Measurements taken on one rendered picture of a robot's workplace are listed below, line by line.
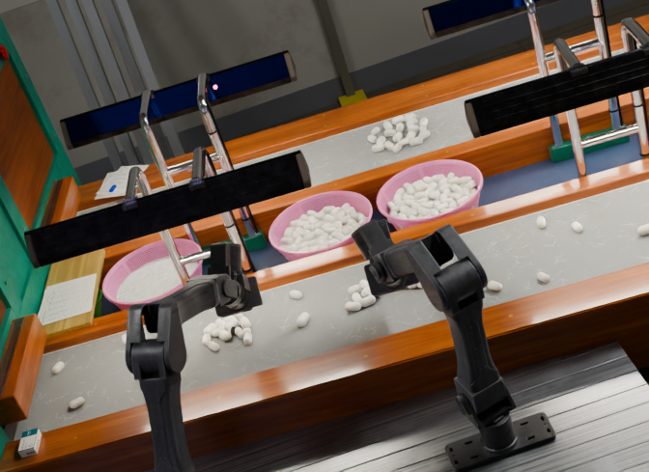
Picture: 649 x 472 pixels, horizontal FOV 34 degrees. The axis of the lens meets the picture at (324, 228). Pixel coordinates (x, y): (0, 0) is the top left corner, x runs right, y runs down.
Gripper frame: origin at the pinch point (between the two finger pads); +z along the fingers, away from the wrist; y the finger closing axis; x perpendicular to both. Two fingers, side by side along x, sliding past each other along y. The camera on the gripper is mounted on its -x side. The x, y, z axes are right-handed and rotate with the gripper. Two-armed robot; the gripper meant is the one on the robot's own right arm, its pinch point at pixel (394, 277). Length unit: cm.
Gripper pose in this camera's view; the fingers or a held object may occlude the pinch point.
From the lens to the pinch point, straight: 228.1
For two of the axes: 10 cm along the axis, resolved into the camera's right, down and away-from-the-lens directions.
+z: 1.2, 1.3, 9.8
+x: 2.7, 9.5, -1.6
